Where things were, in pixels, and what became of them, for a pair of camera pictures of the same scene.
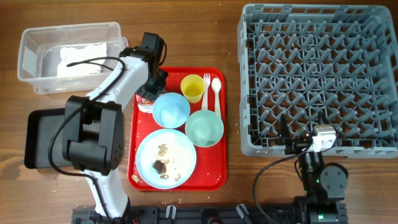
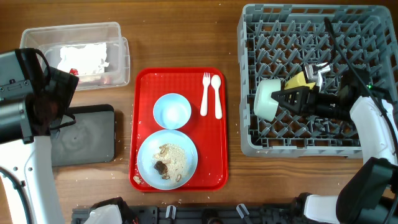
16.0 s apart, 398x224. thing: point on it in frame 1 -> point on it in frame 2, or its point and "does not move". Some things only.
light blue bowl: (171, 110) does not move
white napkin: (71, 55) does not move
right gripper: (294, 144) -> (300, 94)
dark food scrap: (159, 167) does not move
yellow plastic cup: (193, 87) -> (298, 81)
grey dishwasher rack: (297, 62) does not move
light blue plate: (166, 158) does not move
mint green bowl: (204, 129) -> (265, 106)
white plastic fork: (206, 83) does not move
